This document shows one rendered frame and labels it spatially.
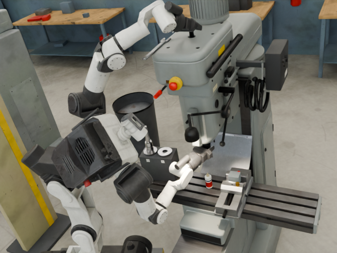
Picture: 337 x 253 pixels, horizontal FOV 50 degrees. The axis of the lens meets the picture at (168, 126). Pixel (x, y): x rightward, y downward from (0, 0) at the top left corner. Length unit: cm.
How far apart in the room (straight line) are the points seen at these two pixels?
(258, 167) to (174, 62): 123
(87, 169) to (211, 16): 95
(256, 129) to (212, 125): 57
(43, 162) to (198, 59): 86
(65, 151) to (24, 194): 182
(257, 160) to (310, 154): 155
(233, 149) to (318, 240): 116
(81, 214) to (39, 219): 166
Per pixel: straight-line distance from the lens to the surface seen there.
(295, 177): 374
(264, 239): 294
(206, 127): 187
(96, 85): 160
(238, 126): 239
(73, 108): 167
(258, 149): 249
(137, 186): 161
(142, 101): 426
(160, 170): 232
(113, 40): 152
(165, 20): 149
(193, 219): 225
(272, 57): 191
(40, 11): 795
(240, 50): 215
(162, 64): 163
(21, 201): 341
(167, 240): 327
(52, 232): 368
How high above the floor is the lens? 246
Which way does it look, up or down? 32 degrees down
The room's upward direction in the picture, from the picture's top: 11 degrees counter-clockwise
